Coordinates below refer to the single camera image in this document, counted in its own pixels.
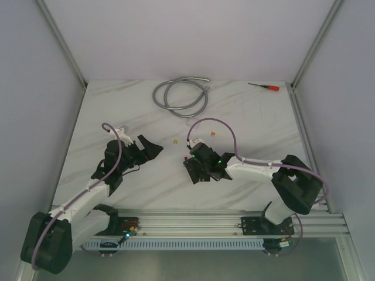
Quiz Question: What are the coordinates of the perforated cable duct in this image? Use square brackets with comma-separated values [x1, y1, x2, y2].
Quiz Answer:
[81, 239, 294, 252]

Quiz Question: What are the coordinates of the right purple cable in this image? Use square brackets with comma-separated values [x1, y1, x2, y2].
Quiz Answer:
[186, 117, 328, 258]

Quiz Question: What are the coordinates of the red handled screwdriver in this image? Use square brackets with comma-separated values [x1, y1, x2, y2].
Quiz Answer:
[248, 83, 279, 91]

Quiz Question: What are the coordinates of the black fuse box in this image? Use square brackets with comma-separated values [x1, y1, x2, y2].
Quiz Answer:
[186, 157, 210, 184]

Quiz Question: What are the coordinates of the grey coiled metal hose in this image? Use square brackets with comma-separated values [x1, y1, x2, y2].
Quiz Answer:
[152, 76, 211, 119]

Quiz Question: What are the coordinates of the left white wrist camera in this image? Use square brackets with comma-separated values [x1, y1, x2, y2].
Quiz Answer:
[108, 127, 135, 147]

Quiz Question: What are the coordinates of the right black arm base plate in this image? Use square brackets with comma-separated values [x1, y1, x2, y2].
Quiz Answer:
[238, 217, 295, 236]

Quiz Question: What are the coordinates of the aluminium rail frame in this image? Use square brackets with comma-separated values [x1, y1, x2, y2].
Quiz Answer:
[119, 209, 350, 239]

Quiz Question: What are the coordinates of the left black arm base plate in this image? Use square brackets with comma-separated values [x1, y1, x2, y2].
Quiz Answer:
[96, 217, 139, 236]

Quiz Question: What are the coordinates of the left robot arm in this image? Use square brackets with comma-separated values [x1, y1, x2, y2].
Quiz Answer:
[21, 135, 163, 274]

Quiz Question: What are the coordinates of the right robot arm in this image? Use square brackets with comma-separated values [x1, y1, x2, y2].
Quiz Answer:
[183, 139, 323, 234]

